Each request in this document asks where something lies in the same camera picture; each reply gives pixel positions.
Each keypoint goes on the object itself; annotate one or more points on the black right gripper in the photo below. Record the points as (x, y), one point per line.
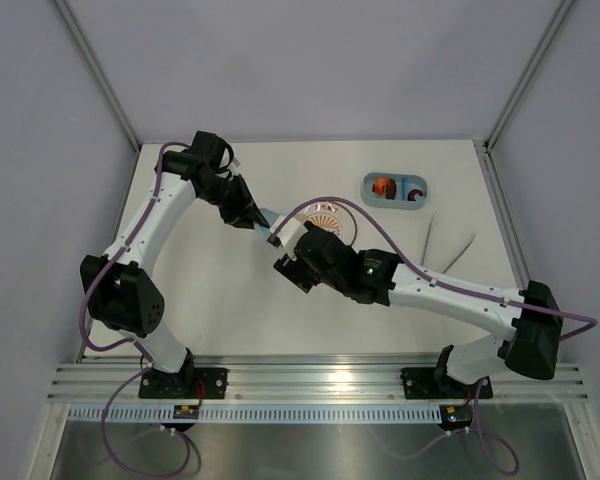
(294, 269)

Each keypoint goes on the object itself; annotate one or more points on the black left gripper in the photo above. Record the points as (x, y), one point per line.
(244, 211)

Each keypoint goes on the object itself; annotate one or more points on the light blue lunch box lid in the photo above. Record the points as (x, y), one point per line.
(271, 217)

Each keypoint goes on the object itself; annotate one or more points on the red shrimp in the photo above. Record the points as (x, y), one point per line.
(381, 185)

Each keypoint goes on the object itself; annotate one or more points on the dark sea cucumber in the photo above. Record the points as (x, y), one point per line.
(390, 190)

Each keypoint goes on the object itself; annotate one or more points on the dark red sausage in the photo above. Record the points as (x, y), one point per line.
(415, 195)

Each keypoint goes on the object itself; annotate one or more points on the metal food tongs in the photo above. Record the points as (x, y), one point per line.
(457, 251)

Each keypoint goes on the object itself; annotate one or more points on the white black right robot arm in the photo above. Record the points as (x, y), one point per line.
(394, 283)

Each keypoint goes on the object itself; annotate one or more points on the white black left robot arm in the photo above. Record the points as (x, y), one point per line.
(118, 288)

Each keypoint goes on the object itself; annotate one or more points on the light blue lunch box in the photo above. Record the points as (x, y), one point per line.
(405, 183)

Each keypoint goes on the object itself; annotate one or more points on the round printed ceramic plate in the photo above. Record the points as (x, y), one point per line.
(332, 217)

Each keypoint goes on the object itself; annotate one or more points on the right small circuit board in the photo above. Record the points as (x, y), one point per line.
(456, 417)

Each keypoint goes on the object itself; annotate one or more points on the small circuit board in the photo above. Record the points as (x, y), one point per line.
(456, 417)
(186, 412)

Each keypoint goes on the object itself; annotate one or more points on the left small circuit board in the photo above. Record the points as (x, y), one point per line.
(186, 412)

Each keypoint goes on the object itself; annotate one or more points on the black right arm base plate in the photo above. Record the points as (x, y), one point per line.
(432, 383)

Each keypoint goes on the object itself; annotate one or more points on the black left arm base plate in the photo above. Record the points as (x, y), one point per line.
(210, 383)

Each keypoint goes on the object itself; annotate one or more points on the right aluminium frame post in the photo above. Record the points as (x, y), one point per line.
(540, 53)

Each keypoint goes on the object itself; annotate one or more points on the aluminium frame post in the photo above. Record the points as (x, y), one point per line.
(78, 37)
(540, 53)

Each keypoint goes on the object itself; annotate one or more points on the aluminium front rail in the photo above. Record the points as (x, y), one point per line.
(308, 379)

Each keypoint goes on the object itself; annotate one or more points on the white slotted cable duct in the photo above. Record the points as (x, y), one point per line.
(262, 414)

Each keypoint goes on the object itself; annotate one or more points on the left aluminium frame post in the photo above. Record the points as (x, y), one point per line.
(78, 37)

